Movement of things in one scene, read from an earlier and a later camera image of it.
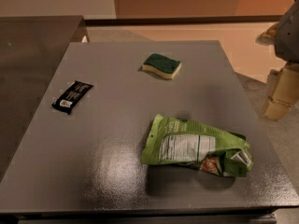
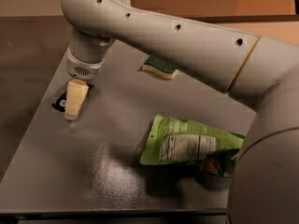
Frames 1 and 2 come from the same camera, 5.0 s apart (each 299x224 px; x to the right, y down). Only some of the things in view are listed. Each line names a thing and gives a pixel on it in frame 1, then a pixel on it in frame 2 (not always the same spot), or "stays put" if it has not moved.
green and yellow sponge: x=162 y=65 stays put
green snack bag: x=214 y=150 stays put
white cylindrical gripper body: x=289 y=37 → x=83 y=68
